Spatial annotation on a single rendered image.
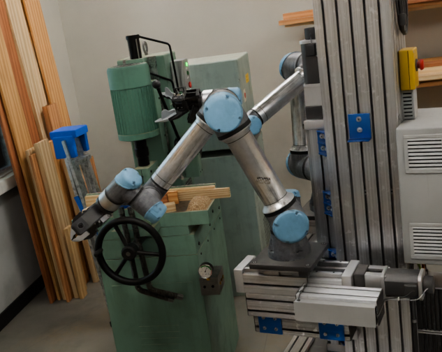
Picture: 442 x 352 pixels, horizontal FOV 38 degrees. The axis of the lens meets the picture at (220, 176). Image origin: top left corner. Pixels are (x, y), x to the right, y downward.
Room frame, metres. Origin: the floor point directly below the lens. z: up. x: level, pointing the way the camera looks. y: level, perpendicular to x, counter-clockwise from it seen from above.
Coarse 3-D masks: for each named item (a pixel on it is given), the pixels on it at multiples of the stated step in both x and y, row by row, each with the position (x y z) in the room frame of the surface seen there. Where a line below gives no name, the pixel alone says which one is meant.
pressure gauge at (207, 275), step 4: (204, 264) 2.40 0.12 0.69; (208, 264) 2.41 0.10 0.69; (200, 268) 2.41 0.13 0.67; (204, 268) 2.40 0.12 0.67; (208, 268) 2.40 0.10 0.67; (212, 268) 2.41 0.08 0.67; (200, 272) 2.41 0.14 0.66; (204, 272) 2.40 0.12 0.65; (208, 272) 2.40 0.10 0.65; (212, 272) 2.39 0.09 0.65; (200, 276) 2.41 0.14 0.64; (204, 276) 2.41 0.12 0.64; (208, 276) 2.40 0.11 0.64; (208, 280) 2.42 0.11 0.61
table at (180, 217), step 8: (216, 200) 2.64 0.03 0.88; (176, 208) 2.54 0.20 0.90; (184, 208) 2.53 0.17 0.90; (208, 208) 2.48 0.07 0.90; (216, 208) 2.62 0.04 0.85; (112, 216) 2.56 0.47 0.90; (168, 216) 2.49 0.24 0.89; (176, 216) 2.49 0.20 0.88; (184, 216) 2.48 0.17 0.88; (192, 216) 2.47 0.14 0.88; (200, 216) 2.46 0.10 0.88; (208, 216) 2.46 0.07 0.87; (104, 224) 2.55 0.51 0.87; (152, 224) 2.46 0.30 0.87; (160, 224) 2.50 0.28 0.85; (168, 224) 2.49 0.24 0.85; (176, 224) 2.49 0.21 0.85; (184, 224) 2.48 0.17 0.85; (192, 224) 2.47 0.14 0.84; (112, 232) 2.45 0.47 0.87; (128, 232) 2.43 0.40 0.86; (144, 232) 2.42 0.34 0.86
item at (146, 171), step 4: (152, 164) 2.69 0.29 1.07; (156, 164) 2.74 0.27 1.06; (136, 168) 2.65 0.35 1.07; (140, 168) 2.64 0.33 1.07; (144, 168) 2.63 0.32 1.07; (148, 168) 2.63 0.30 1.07; (152, 168) 2.67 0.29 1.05; (140, 172) 2.63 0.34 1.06; (144, 172) 2.63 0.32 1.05; (148, 172) 2.63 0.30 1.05; (152, 172) 2.67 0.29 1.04; (144, 176) 2.63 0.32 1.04; (148, 176) 2.63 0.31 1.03; (144, 180) 2.63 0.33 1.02
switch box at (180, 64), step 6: (174, 60) 2.96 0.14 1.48; (180, 60) 2.91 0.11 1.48; (186, 60) 2.98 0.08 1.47; (180, 66) 2.91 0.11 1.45; (186, 66) 2.96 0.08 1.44; (180, 72) 2.91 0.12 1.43; (174, 78) 2.92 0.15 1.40; (180, 78) 2.91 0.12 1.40; (186, 78) 2.93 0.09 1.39; (174, 84) 2.92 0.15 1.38; (180, 84) 2.91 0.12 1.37; (186, 84) 2.92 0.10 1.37; (180, 90) 2.91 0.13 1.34
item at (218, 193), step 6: (180, 192) 2.64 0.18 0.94; (186, 192) 2.63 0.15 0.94; (192, 192) 2.63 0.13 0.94; (198, 192) 2.62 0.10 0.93; (204, 192) 2.62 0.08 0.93; (210, 192) 2.61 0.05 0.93; (216, 192) 2.61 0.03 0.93; (222, 192) 2.60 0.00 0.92; (228, 192) 2.60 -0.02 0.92; (180, 198) 2.64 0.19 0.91; (186, 198) 2.63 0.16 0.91; (210, 198) 2.61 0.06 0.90
